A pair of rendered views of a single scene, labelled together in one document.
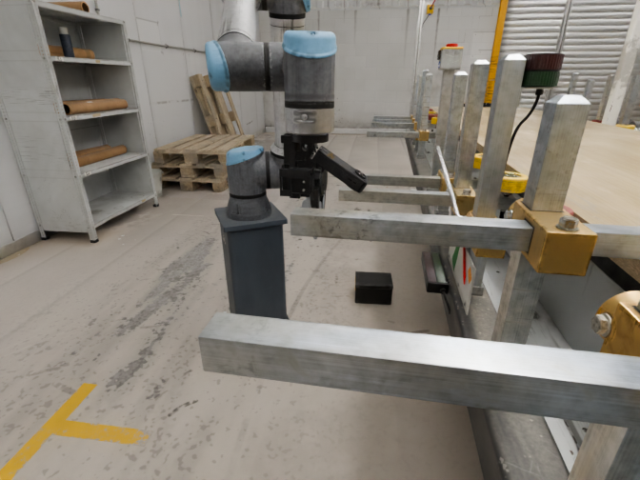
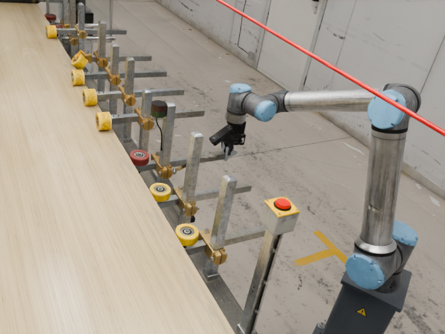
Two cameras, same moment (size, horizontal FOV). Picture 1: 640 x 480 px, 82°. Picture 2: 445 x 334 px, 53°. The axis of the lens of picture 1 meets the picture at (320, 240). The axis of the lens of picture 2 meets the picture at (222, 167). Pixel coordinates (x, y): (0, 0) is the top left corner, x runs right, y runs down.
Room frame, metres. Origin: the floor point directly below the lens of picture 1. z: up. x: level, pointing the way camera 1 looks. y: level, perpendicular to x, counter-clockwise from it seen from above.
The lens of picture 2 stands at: (2.01, -1.23, 1.89)
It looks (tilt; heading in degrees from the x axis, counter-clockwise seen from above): 32 degrees down; 136
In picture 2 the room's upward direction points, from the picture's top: 11 degrees clockwise
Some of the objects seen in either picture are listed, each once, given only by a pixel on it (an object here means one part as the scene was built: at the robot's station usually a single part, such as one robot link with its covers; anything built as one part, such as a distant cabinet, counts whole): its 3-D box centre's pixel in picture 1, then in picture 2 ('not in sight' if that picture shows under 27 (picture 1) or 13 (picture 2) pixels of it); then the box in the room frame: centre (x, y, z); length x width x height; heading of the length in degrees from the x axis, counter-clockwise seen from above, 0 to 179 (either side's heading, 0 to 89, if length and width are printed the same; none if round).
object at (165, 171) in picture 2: (485, 231); (161, 166); (0.67, -0.32, 0.85); 0.14 x 0.06 x 0.05; 170
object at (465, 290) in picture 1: (458, 262); (169, 189); (0.73, -0.31, 0.75); 0.26 x 0.01 x 0.10; 170
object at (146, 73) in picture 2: not in sight; (123, 74); (-0.07, -0.12, 0.95); 0.50 x 0.04 x 0.04; 80
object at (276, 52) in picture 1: (298, 68); (260, 107); (0.83, 0.04, 1.14); 0.12 x 0.12 x 0.09; 8
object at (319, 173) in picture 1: (305, 165); (234, 132); (0.71, 0.03, 0.97); 0.09 x 0.08 x 0.12; 80
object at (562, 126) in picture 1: (523, 281); (144, 136); (0.45, -0.28, 0.86); 0.04 x 0.04 x 0.48; 80
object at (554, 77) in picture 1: (538, 78); (158, 111); (0.69, -0.37, 1.12); 0.06 x 0.06 x 0.02
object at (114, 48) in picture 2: not in sight; (113, 87); (-0.05, -0.19, 0.89); 0.04 x 0.04 x 0.48; 80
